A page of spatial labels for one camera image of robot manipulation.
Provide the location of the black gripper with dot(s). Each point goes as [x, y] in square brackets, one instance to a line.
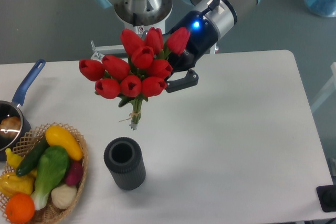
[203, 36]

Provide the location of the red tulip bouquet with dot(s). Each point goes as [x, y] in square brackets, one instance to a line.
[144, 73]

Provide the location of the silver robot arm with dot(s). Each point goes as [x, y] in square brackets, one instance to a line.
[140, 15]

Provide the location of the silver table clamp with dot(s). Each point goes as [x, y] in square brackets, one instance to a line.
[100, 51]

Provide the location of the dark grey ribbed vase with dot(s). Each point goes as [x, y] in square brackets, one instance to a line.
[124, 160]

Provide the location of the yellow squash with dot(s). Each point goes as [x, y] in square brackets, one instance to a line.
[58, 136]

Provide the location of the green bok choy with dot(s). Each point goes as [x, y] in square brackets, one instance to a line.
[51, 169]

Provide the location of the white garlic bulb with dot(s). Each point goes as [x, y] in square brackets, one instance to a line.
[63, 195]

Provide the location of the black device at edge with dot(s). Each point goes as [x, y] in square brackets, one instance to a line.
[326, 195]

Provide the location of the green cucumber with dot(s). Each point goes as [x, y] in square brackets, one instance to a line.
[30, 161]

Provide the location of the bread roll in pan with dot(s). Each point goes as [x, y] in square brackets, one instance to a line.
[10, 127]

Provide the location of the yellow banana pepper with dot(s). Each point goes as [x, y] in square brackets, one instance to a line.
[13, 159]

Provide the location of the yellow bell pepper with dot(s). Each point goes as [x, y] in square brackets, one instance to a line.
[12, 184]

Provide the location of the orange fruit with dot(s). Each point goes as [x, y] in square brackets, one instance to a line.
[20, 208]

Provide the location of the blue handled saucepan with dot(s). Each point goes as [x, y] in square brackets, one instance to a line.
[12, 108]

